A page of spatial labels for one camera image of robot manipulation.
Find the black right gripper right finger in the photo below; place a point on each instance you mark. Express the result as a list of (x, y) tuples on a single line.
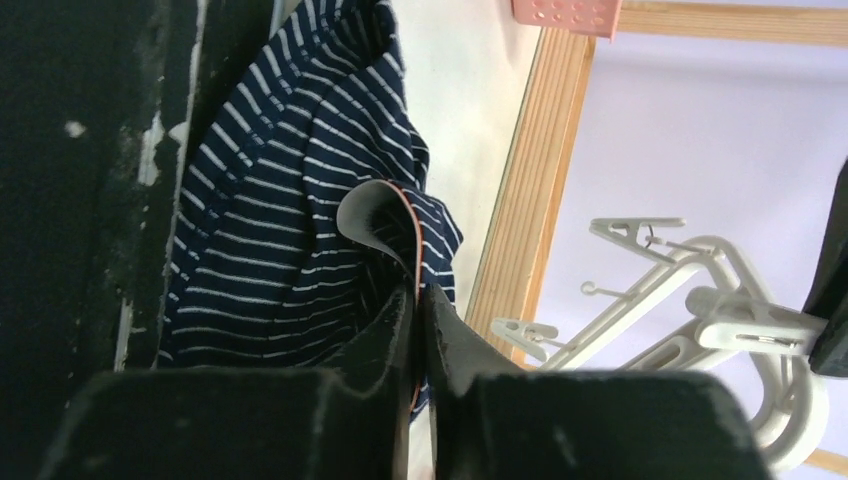
[(495, 420)]

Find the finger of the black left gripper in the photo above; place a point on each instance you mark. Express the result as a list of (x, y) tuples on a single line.
[(827, 299)]

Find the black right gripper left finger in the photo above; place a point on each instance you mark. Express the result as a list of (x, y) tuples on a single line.
[(346, 418)]

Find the white clip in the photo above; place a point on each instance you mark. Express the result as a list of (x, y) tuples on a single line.
[(624, 232), (734, 321)]

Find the white plastic clip hanger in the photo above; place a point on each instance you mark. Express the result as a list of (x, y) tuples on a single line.
[(792, 418)]

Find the navy striped boxer underwear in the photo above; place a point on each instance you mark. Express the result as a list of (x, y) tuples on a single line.
[(304, 206)]

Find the wooden hanger rack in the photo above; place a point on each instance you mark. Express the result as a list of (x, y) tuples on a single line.
[(701, 110)]

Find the pink basket left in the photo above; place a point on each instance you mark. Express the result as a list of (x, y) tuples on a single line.
[(595, 18)]

